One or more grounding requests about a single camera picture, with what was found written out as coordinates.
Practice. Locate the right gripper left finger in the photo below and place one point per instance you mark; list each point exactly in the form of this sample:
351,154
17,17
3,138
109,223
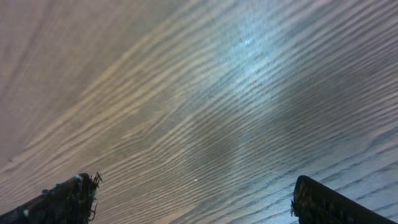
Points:
70,202

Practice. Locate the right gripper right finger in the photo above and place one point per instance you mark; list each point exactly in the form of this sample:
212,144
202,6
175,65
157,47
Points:
314,203

